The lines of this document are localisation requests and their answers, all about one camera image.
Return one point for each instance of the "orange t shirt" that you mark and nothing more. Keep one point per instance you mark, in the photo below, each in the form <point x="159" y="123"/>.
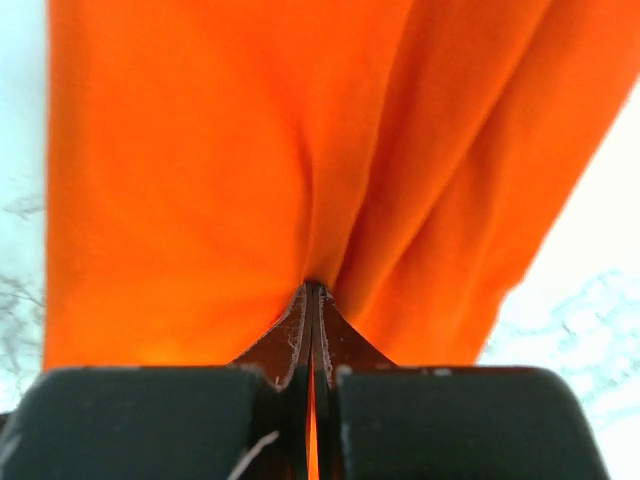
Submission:
<point x="208" y="158"/>

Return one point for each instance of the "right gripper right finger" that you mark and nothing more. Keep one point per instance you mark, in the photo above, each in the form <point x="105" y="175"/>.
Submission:
<point x="379" y="420"/>

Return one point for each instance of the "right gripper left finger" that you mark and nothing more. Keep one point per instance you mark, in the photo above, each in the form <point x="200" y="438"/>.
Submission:
<point x="244" y="420"/>

